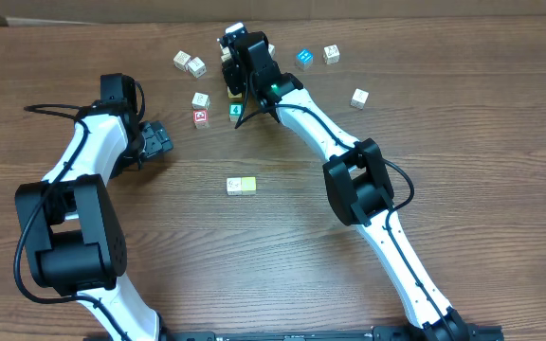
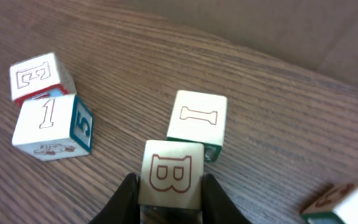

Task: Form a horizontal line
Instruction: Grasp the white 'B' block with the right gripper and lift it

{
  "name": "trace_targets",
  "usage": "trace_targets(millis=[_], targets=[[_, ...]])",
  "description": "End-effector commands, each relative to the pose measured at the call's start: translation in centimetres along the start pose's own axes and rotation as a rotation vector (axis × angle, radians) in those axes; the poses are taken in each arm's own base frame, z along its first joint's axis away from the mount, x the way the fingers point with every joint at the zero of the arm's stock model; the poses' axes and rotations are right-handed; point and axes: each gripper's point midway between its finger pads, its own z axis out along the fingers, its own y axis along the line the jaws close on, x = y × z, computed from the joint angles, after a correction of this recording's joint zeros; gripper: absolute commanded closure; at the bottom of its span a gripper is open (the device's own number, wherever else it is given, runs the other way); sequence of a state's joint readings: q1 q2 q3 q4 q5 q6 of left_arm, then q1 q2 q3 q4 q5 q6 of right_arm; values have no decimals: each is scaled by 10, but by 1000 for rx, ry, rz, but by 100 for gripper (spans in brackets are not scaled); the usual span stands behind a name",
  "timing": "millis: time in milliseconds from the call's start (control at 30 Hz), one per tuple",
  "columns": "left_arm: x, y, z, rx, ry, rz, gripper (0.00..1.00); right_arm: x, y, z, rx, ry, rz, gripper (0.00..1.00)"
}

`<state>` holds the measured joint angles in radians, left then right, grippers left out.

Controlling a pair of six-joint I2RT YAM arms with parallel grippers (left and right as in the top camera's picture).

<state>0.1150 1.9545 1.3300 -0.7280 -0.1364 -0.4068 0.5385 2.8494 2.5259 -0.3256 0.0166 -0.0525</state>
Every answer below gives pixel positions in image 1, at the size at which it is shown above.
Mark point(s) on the blue top wooden block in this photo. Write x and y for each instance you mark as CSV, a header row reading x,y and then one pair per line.
x,y
304,59

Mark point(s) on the teal sided wooden block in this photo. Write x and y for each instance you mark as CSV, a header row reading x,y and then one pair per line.
x,y
271,50

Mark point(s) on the green top wooden block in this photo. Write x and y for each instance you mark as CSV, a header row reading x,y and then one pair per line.
x,y
235,111

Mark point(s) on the cardboard back wall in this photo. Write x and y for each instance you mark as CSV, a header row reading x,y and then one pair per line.
x,y
63,12

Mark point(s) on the plain wooden block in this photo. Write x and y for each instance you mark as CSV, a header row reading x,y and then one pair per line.
x,y
331,54
181,60
197,67
226,55

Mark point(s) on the plain block far right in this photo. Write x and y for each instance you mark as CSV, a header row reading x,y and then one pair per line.
x,y
359,99

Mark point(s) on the yellow top wooden block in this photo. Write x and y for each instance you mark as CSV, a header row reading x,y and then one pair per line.
x,y
248,185

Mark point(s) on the plain block above red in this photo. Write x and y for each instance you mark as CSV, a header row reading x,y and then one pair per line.
x,y
200,101

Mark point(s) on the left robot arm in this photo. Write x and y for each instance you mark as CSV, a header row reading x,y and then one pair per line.
x,y
72,248

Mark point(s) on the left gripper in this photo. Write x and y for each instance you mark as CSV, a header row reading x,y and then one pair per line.
x,y
156,137

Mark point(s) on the green L wooden block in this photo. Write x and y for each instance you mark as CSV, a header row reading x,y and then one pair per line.
x,y
234,186

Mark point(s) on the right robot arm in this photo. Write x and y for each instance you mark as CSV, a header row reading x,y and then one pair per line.
x,y
358,186

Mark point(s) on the plain wooden block far left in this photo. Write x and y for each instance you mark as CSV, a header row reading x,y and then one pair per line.
x,y
181,60

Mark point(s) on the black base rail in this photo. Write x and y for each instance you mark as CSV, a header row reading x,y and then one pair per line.
x,y
375,334

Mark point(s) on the red top wooden block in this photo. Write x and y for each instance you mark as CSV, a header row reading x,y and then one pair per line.
x,y
201,119

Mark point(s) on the yellow sided wooden block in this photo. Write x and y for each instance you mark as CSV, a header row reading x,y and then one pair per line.
x,y
232,96

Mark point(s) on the plain wooden block top right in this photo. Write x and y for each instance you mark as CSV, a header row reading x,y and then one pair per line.
x,y
331,54

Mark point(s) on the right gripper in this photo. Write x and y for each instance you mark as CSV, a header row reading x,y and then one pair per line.
x,y
232,73

